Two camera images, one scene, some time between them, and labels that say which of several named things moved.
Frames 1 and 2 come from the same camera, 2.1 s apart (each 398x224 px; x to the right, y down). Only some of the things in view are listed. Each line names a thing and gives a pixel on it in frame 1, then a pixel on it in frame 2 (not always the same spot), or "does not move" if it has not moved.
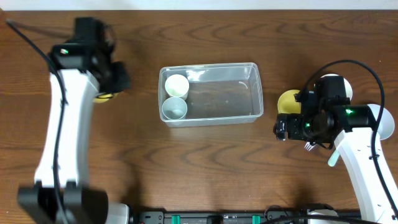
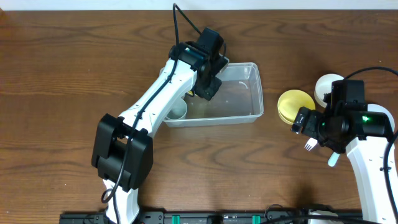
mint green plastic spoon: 333,158 does not move
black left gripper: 125,83 → 209,94
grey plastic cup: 174,107 does not move
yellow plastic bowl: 286,102 does not move
